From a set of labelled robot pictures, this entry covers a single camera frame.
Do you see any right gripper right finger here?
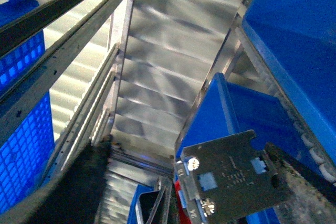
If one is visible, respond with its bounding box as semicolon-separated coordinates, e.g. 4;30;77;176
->
265;143;335;223

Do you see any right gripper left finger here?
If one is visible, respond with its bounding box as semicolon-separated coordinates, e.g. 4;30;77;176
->
0;134;112;224

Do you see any red push button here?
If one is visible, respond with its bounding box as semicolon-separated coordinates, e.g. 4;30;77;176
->
175;130;291;223

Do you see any blue bin with buttons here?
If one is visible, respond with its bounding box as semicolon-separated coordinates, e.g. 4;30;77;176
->
242;0;335;159

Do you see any upper shelf blue crate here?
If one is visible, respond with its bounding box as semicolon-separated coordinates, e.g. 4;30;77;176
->
0;0;56;216

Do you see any steel roller track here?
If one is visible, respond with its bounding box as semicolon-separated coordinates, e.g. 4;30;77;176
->
235;25;335;185

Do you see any grey curtain backdrop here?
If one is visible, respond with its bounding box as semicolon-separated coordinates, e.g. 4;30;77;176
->
44;0;243;156

